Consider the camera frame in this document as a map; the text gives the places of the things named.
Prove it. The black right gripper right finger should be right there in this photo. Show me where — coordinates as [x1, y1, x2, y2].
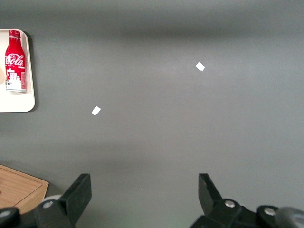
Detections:
[190, 173, 260, 228]

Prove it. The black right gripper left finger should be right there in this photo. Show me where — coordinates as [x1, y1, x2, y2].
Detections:
[33, 173, 93, 228]

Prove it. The beige plastic tray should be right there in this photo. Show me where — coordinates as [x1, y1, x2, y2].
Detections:
[0, 28, 36, 113]

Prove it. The wooden drawer cabinet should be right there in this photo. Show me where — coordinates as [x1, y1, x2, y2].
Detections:
[0, 164, 50, 214]

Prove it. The red cola bottle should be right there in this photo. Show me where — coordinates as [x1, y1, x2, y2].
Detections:
[4, 29, 28, 94]

